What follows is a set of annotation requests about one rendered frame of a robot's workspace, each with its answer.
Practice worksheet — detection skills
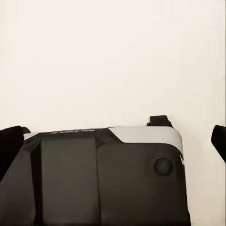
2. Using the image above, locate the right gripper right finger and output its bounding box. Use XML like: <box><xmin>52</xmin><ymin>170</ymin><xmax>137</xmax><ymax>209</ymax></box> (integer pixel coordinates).
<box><xmin>211</xmin><ymin>125</ymin><xmax>226</xmax><ymax>163</ymax></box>

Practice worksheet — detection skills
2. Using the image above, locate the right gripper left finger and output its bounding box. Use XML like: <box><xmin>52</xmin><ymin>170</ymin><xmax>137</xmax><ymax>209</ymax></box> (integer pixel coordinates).
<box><xmin>0</xmin><ymin>125</ymin><xmax>24</xmax><ymax>181</ymax></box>

